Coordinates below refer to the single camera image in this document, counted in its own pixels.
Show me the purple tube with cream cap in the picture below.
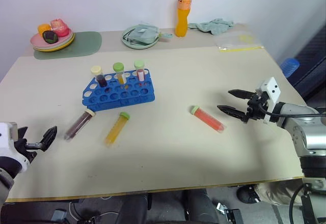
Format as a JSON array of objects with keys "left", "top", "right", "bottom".
[
  {"left": 90, "top": 65, "right": 108, "bottom": 88},
  {"left": 64, "top": 108, "right": 96, "bottom": 142}
]

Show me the pink plate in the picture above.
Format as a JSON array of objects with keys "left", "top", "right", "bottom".
[{"left": 30, "top": 30, "right": 74, "bottom": 48}]

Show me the crumpled green cloth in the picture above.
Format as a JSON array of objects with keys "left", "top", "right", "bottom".
[{"left": 187, "top": 18, "right": 235, "bottom": 36}]

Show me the blue test tube rack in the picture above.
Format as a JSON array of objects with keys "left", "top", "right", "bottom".
[{"left": 81, "top": 70, "right": 156, "bottom": 113}]

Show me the green placemat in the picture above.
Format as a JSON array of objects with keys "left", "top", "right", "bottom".
[{"left": 33, "top": 31, "right": 103, "bottom": 61}]

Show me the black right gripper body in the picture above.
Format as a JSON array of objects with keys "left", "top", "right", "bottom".
[{"left": 244, "top": 92, "right": 269, "bottom": 125}]

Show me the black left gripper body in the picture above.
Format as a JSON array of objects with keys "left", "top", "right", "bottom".
[{"left": 13, "top": 137, "right": 43, "bottom": 164}]

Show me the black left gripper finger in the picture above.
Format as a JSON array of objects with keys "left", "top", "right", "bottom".
[
  {"left": 40, "top": 125, "right": 58, "bottom": 152},
  {"left": 16, "top": 126, "right": 29, "bottom": 141}
]

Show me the mint green pouch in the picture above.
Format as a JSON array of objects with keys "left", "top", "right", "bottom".
[{"left": 126, "top": 24, "right": 174, "bottom": 45}]

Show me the stack of plates with fruit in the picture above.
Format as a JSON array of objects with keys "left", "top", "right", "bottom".
[{"left": 32, "top": 32, "right": 76, "bottom": 53}]

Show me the orange toy fruit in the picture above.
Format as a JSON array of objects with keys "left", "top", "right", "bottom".
[{"left": 37, "top": 23, "right": 51, "bottom": 35}]

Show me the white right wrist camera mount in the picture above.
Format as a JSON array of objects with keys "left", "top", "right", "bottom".
[{"left": 255, "top": 76, "right": 282, "bottom": 126}]

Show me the black shoe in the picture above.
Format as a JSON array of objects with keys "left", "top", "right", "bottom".
[{"left": 236, "top": 184, "right": 261, "bottom": 205}]

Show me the dark rounded shape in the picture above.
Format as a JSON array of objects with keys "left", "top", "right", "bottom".
[{"left": 183, "top": 188, "right": 220, "bottom": 224}]

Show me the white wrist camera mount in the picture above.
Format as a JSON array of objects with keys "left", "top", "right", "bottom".
[
  {"left": 255, "top": 76, "right": 282, "bottom": 126},
  {"left": 0, "top": 122, "right": 29, "bottom": 174}
]

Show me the blue ribbed cylinder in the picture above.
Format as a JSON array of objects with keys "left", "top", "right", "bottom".
[{"left": 280, "top": 58, "right": 301, "bottom": 78}]

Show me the pink toy peach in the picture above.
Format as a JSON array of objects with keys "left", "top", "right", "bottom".
[{"left": 50, "top": 18, "right": 70, "bottom": 37}]

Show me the orange soda bottle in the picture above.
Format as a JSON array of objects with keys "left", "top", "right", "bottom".
[{"left": 174, "top": 0, "right": 194, "bottom": 38}]

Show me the red tube with green cap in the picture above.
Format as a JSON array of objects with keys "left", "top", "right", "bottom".
[
  {"left": 190, "top": 105, "right": 227, "bottom": 134},
  {"left": 134, "top": 60, "right": 146, "bottom": 82}
]

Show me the black chair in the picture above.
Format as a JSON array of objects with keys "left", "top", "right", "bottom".
[{"left": 289, "top": 24, "right": 326, "bottom": 100}]

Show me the black bracket under table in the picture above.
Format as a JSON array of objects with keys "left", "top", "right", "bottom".
[{"left": 223, "top": 208, "right": 243, "bottom": 224}]

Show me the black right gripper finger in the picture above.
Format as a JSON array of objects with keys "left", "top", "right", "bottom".
[
  {"left": 216, "top": 104, "right": 250, "bottom": 123},
  {"left": 228, "top": 89, "right": 253, "bottom": 100}
]

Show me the pale green plate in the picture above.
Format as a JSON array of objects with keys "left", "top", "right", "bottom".
[{"left": 121, "top": 25, "right": 160, "bottom": 49}]

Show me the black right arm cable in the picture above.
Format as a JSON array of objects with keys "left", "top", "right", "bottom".
[{"left": 257, "top": 101, "right": 326, "bottom": 119}]

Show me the clear plastic zip bag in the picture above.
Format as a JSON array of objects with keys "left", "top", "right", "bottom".
[{"left": 214, "top": 31, "right": 265, "bottom": 53}]

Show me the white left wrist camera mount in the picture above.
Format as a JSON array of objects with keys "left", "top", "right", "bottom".
[{"left": 0, "top": 122, "right": 29, "bottom": 174}]

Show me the yellow tube with green cap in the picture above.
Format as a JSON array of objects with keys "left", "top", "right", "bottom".
[
  {"left": 104, "top": 111, "right": 131, "bottom": 147},
  {"left": 113, "top": 62, "right": 127, "bottom": 85}
]

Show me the dark purple toy fruit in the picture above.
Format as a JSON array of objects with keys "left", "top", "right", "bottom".
[{"left": 42, "top": 30, "right": 59, "bottom": 44}]

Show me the beige trouser leg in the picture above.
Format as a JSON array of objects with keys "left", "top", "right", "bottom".
[{"left": 254, "top": 178, "right": 305, "bottom": 206}]

